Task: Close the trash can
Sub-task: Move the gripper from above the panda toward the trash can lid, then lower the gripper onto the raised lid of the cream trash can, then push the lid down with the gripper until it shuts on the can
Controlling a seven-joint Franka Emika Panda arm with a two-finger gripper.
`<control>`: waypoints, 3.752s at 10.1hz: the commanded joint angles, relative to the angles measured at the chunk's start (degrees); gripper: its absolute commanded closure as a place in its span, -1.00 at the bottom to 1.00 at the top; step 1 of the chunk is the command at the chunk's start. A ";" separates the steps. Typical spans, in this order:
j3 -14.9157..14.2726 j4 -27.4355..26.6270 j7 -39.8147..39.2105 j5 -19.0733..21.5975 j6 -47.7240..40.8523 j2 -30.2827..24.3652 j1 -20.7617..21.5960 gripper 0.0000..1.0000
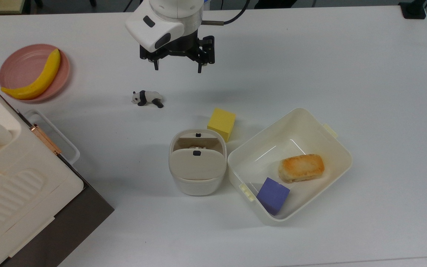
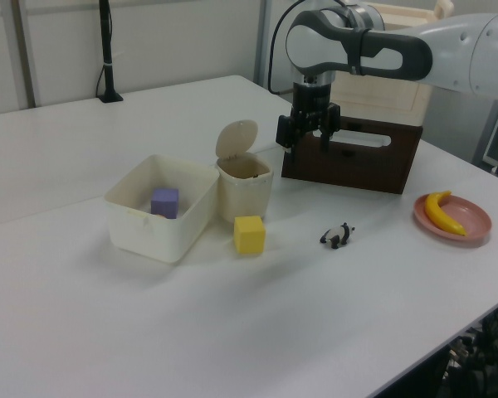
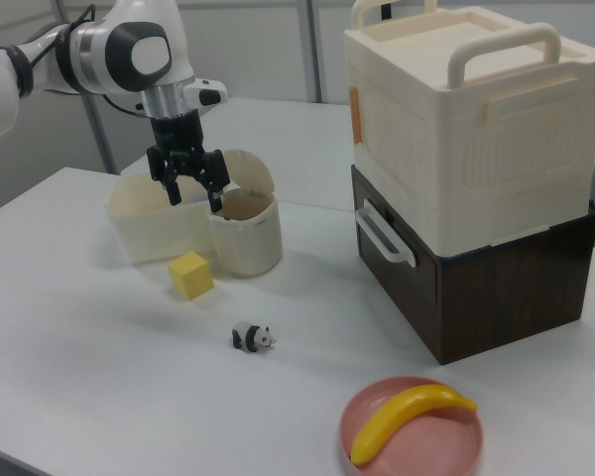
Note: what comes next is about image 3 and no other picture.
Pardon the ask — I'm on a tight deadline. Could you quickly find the yellow plastic banana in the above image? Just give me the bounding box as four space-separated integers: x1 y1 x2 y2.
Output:
350 382 478 466

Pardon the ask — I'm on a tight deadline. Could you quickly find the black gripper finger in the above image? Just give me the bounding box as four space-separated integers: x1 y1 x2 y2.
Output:
200 149 229 213
148 155 183 206

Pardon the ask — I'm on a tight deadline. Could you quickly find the small white trash can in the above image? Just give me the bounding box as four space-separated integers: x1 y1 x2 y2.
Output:
207 148 285 279

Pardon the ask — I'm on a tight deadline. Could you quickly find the white rectangular plastic bin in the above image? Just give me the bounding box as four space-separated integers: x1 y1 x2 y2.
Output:
104 172 216 266

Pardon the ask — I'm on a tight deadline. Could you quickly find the toy panda figure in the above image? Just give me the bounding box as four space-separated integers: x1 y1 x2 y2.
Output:
231 320 278 354

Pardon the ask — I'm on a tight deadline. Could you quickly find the pink plate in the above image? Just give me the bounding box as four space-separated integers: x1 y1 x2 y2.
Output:
339 376 487 476

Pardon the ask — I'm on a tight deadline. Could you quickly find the cream plastic storage box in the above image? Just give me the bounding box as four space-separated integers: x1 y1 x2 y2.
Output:
343 0 595 258

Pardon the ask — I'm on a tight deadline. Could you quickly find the yellow foam cube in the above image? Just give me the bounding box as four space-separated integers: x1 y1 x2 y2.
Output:
168 250 215 301

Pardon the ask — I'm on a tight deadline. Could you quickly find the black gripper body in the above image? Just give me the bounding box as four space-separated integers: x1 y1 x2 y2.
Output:
146 110 218 182

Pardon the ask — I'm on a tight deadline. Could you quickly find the dark wood drawer box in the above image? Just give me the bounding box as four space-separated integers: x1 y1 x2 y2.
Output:
350 165 595 367

